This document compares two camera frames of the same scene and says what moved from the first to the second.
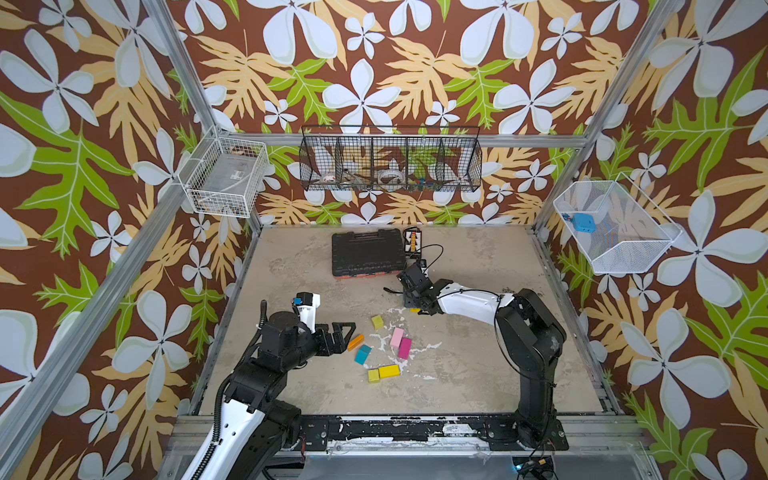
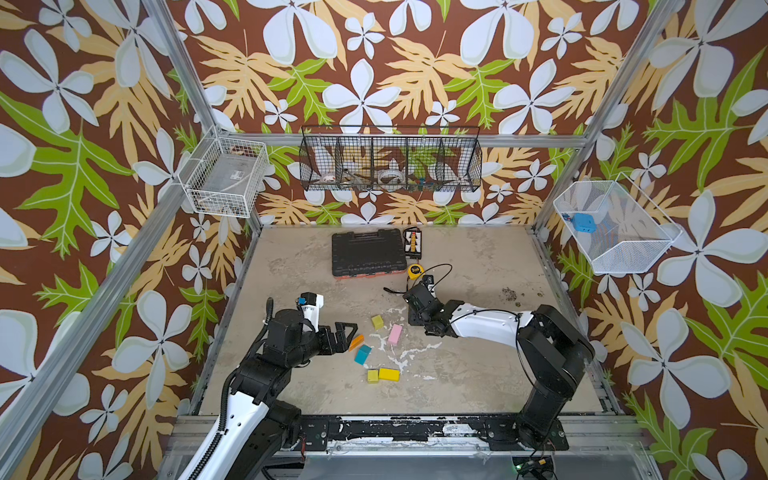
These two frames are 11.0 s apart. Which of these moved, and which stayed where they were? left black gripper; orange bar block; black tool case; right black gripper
Moved: right black gripper
Stayed: black tool case; left black gripper; orange bar block
